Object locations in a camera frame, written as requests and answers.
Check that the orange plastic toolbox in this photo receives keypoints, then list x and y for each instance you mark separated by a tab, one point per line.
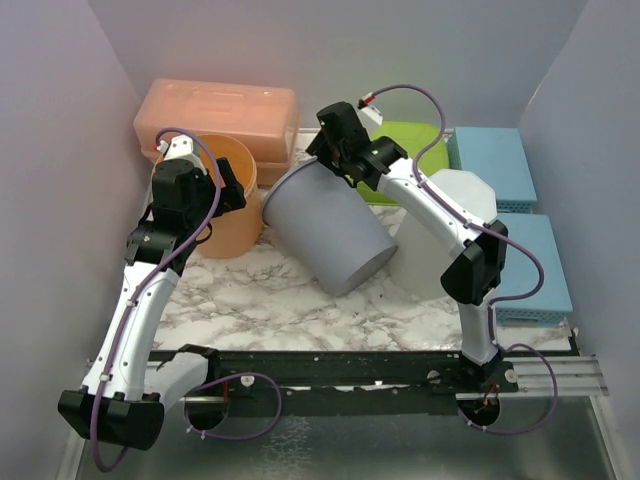
264	119

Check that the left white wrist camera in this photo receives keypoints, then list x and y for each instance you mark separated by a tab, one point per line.
181	147

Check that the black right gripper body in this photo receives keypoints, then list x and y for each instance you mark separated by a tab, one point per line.
327	156

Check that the white faceted bin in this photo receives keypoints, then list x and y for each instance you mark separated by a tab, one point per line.
420	259

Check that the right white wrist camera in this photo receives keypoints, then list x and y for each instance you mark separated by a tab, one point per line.
370	116

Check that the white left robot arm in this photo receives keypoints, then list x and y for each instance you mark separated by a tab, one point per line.
121	402

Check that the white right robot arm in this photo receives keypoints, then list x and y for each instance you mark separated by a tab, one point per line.
477	249

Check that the blue-grey round bin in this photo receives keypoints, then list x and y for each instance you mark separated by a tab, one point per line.
327	226

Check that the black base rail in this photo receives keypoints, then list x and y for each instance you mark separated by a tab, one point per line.
365	383

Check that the large blue perforated basket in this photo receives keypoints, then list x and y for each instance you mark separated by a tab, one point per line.
497	156

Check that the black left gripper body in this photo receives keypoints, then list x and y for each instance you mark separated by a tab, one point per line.
202	210

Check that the green plastic tray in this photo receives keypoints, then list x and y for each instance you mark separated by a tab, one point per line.
412	137

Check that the orange round bin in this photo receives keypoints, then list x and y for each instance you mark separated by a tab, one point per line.
236	224

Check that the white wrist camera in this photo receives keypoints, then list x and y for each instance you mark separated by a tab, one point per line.
370	116
181	147

